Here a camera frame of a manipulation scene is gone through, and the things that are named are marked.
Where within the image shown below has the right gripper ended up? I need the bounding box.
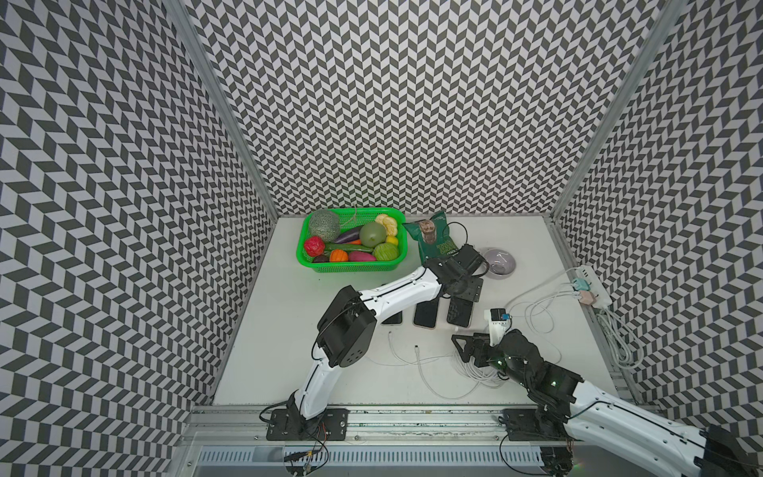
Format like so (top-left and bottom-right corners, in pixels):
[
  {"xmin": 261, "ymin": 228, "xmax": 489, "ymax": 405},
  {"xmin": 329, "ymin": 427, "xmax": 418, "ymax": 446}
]
[{"xmin": 451, "ymin": 332, "xmax": 532, "ymax": 389}]

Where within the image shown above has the phone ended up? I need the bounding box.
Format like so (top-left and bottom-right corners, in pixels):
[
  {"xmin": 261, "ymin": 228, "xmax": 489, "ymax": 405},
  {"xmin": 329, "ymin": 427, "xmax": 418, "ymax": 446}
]
[
  {"xmin": 381, "ymin": 312, "xmax": 403, "ymax": 326},
  {"xmin": 413, "ymin": 298, "xmax": 439, "ymax": 329},
  {"xmin": 446, "ymin": 297, "xmax": 474, "ymax": 328}
]

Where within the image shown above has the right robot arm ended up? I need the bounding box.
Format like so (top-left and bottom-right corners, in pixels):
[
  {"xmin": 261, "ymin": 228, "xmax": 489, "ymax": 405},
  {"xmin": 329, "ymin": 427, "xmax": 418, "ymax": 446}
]
[{"xmin": 451, "ymin": 330, "xmax": 762, "ymax": 476}]

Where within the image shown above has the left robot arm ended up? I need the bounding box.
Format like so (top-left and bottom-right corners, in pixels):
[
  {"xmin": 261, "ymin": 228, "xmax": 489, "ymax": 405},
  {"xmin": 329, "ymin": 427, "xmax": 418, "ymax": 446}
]
[{"xmin": 286, "ymin": 244, "xmax": 485, "ymax": 423}]

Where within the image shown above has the green chips bag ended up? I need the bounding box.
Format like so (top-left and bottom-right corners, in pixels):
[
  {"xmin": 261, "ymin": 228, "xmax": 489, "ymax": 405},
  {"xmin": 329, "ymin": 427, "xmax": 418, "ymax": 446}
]
[{"xmin": 403, "ymin": 211, "xmax": 458, "ymax": 264}]

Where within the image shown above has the purple bowl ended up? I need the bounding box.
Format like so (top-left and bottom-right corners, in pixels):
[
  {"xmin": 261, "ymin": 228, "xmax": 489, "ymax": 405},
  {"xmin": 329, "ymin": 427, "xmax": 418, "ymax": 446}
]
[{"xmin": 480, "ymin": 248, "xmax": 517, "ymax": 279}]

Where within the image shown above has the striped green melon toy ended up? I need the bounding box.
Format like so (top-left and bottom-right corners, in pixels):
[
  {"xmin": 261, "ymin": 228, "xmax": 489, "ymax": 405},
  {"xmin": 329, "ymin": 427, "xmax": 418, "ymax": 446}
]
[{"xmin": 373, "ymin": 242, "xmax": 399, "ymax": 262}]

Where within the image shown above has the green apple toy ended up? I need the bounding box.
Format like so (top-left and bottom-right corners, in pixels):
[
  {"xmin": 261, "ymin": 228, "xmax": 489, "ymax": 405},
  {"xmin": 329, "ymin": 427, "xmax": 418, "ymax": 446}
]
[{"xmin": 360, "ymin": 222, "xmax": 387, "ymax": 248}]

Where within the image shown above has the magenta vegetable toy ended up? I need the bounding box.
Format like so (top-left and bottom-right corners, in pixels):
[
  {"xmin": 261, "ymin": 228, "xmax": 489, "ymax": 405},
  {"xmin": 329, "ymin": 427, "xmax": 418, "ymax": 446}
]
[{"xmin": 348, "ymin": 250, "xmax": 377, "ymax": 262}]

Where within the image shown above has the green cucumber toy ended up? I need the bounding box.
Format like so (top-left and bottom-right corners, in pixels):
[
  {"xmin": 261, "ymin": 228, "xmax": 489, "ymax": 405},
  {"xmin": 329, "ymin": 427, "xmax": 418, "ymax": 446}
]
[{"xmin": 325, "ymin": 242, "xmax": 374, "ymax": 254}]

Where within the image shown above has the purple eggplant toy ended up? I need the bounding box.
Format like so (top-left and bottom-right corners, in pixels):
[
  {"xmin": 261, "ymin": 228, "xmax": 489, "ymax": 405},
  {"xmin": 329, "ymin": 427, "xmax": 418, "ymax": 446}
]
[{"xmin": 334, "ymin": 226, "xmax": 363, "ymax": 244}]

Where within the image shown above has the orange pumpkin toy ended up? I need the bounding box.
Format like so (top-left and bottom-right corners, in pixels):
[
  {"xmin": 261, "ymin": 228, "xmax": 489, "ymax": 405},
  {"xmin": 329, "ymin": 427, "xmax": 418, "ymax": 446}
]
[{"xmin": 329, "ymin": 248, "xmax": 349, "ymax": 262}]

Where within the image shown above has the green plastic basket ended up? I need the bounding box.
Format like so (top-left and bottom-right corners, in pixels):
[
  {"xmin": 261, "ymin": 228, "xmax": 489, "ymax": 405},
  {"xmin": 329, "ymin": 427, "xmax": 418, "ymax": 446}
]
[{"xmin": 296, "ymin": 208, "xmax": 407, "ymax": 272}]

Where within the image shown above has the white power strip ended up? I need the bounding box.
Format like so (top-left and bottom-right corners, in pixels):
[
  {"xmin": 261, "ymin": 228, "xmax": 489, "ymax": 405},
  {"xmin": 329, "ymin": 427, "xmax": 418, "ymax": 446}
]
[{"xmin": 574, "ymin": 266, "xmax": 613, "ymax": 309}]

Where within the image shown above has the green cabbage toy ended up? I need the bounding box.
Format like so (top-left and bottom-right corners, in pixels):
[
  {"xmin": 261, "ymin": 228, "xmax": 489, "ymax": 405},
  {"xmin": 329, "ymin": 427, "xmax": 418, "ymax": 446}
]
[{"xmin": 308, "ymin": 209, "xmax": 341, "ymax": 242}]

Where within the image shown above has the red fruit toy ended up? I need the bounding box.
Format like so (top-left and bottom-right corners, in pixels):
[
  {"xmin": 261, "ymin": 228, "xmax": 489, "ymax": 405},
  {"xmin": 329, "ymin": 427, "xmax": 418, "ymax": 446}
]
[{"xmin": 303, "ymin": 236, "xmax": 326, "ymax": 258}]

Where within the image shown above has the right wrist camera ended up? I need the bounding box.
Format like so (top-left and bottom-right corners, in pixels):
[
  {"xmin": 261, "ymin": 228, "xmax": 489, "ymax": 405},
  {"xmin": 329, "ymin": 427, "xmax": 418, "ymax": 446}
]
[{"xmin": 484, "ymin": 308, "xmax": 513, "ymax": 347}]

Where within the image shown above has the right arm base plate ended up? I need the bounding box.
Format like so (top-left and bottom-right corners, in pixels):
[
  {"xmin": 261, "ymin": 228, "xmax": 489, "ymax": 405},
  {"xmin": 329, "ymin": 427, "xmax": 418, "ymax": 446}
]
[{"xmin": 499, "ymin": 409, "xmax": 570, "ymax": 441}]

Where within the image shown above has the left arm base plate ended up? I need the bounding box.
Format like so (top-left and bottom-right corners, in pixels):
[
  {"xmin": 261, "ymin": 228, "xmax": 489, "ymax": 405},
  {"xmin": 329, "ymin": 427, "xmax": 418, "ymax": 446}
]
[{"xmin": 266, "ymin": 409, "xmax": 350, "ymax": 442}]

